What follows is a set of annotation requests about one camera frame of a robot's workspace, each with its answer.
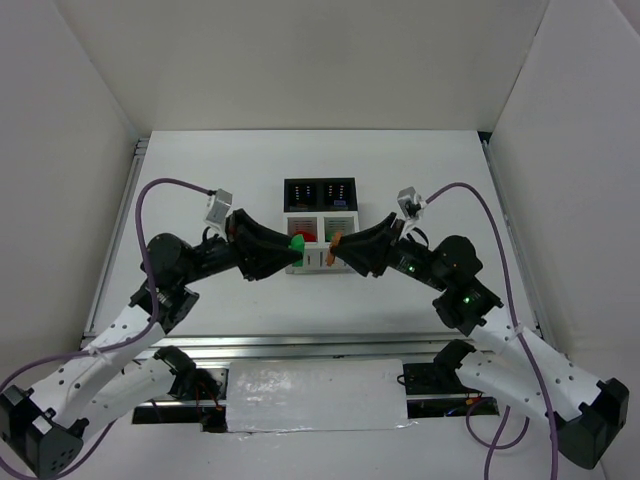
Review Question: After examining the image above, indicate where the green lego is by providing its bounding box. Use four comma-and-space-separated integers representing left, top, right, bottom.
289, 234, 305, 267

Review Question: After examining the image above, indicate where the red ridged lego brick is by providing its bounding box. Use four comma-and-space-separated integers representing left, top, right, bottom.
294, 231, 317, 243

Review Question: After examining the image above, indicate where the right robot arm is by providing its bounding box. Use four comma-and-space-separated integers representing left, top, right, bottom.
330, 214, 629, 469

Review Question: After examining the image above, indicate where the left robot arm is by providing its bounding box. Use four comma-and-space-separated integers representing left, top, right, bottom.
1, 210, 304, 479

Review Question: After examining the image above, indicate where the black container pair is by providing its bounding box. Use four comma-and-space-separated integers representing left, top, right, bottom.
283, 177, 358, 213

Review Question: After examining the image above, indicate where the white container pair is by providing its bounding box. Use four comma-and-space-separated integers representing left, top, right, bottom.
284, 211, 359, 275

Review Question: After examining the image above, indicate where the white foam cover panel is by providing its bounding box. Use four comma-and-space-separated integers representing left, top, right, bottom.
226, 359, 409, 433

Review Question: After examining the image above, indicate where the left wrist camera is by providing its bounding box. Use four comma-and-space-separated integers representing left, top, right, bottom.
203, 189, 233, 227

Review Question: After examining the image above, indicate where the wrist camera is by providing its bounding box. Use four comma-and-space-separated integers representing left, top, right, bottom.
203, 189, 233, 227
397, 187, 427, 237

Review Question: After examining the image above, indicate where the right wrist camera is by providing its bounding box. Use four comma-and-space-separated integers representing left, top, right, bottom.
397, 187, 427, 237

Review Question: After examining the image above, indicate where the aluminium rail frame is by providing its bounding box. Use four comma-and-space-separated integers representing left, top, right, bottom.
85, 130, 539, 359

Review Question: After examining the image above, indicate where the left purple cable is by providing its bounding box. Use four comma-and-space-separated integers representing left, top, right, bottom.
0, 178, 211, 476

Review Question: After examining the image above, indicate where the purple cable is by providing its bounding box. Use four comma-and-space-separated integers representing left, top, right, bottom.
0, 178, 211, 476
424, 182, 561, 480

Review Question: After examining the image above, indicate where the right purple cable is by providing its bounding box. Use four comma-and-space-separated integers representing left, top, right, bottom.
424, 182, 561, 480

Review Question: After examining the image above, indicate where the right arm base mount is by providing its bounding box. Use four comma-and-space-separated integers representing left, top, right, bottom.
396, 363, 484, 419

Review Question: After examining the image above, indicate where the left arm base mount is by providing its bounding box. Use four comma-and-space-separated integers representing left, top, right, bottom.
168, 366, 223, 413

